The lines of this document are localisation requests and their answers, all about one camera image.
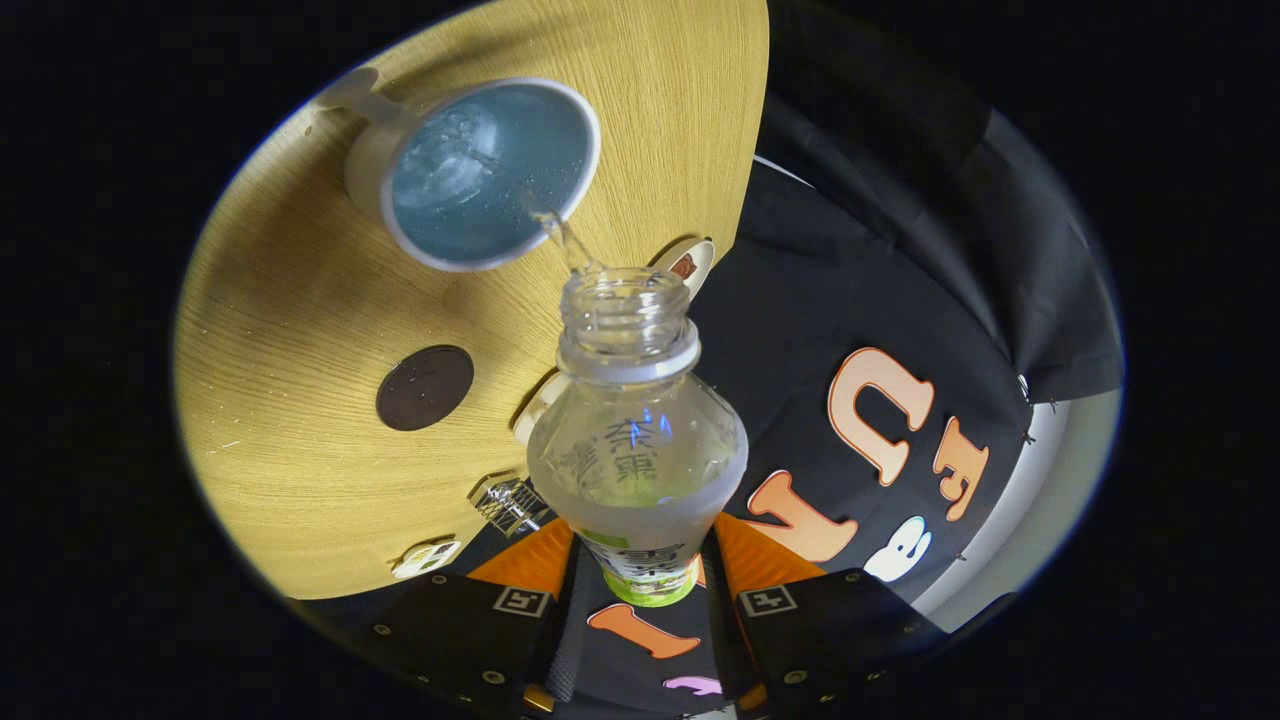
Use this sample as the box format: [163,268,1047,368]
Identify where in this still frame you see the metal wire basket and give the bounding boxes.
[470,477,552,539]

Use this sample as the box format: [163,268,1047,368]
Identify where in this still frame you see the small beige plate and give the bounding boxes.
[650,238,716,301]

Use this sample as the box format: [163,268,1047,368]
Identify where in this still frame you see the dark brown round coaster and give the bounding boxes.
[376,345,476,432]

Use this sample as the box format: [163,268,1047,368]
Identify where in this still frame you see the white toaster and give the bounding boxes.
[513,370,573,447]

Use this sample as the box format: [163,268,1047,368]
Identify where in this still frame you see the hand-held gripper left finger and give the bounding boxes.
[365,517,593,713]

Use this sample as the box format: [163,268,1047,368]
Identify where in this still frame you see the white cup with blue inside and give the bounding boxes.
[318,67,603,273]

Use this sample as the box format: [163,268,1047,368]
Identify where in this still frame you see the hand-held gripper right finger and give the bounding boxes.
[702,512,946,713]

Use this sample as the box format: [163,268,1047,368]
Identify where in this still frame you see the clear plastic juice bottle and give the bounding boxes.
[527,215,749,608]

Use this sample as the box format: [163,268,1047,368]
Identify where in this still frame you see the white divided dish with beans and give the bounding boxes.
[392,540,463,580]

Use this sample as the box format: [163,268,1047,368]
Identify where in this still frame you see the round wooden table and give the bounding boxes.
[172,0,771,601]

